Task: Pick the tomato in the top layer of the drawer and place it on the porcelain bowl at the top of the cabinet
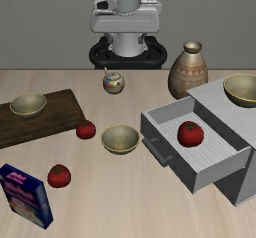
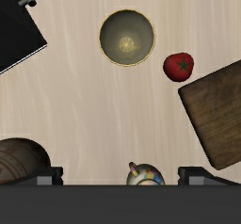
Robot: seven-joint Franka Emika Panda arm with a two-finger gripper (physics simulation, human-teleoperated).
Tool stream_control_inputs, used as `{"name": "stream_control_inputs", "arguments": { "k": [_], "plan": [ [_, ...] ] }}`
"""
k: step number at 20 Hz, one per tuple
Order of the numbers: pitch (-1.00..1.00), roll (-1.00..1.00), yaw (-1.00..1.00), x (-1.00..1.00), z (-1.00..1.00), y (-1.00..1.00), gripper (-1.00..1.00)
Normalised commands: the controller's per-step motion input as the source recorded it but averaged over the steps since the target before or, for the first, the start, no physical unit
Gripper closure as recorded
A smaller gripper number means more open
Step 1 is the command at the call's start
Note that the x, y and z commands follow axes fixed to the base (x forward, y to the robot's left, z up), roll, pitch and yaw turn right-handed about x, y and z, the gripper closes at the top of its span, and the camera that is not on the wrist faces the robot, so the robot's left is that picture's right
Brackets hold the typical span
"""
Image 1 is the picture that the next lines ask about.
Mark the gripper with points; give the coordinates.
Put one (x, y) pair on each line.
(125, 21)

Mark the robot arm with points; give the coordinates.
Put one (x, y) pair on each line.
(128, 45)

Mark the red tomato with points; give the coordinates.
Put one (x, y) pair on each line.
(190, 134)
(59, 176)
(86, 129)

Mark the cream porcelain bowl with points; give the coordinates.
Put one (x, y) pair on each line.
(120, 139)
(28, 104)
(241, 90)

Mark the grey cabinet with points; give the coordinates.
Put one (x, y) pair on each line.
(240, 125)

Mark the grey open drawer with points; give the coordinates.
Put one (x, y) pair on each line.
(206, 158)

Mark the small iridescent teapot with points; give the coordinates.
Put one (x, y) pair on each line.
(113, 83)

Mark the brown patterned vase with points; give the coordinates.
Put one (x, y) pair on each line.
(187, 73)

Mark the flat brown board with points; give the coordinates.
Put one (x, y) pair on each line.
(50, 118)

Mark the blue carton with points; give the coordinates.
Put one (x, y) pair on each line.
(26, 195)

